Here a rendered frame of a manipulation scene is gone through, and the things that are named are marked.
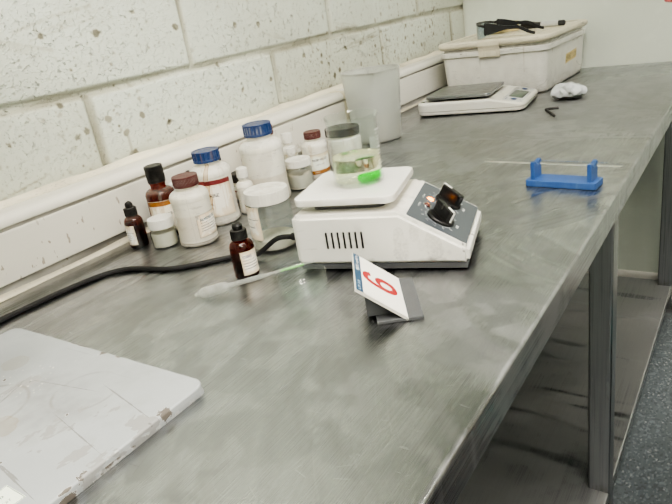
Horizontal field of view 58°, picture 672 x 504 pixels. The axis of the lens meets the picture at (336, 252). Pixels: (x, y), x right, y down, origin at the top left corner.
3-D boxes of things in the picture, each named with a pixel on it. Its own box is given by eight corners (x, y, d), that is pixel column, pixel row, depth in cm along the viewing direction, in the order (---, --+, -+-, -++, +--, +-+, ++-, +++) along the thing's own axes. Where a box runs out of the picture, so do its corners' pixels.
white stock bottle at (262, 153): (294, 200, 101) (280, 121, 97) (251, 208, 100) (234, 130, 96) (289, 189, 108) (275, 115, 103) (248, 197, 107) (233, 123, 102)
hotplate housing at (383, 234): (482, 227, 77) (478, 166, 74) (470, 271, 66) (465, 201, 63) (318, 232, 85) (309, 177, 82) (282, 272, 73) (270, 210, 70)
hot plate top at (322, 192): (415, 172, 76) (414, 165, 76) (393, 203, 66) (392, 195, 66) (325, 177, 81) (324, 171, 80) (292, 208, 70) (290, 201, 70)
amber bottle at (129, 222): (146, 240, 93) (134, 196, 90) (151, 244, 91) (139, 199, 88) (128, 246, 92) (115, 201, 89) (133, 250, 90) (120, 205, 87)
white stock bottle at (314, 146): (303, 177, 114) (295, 132, 111) (326, 171, 115) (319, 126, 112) (311, 182, 110) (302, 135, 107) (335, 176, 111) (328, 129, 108)
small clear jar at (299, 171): (320, 183, 109) (315, 154, 107) (306, 191, 105) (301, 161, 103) (298, 183, 111) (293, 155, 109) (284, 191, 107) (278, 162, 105)
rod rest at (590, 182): (603, 183, 86) (603, 158, 84) (595, 191, 83) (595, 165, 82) (534, 179, 92) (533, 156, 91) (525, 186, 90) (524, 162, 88)
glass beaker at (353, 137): (339, 179, 77) (329, 111, 74) (390, 174, 75) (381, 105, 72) (327, 196, 70) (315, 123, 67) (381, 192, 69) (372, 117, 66)
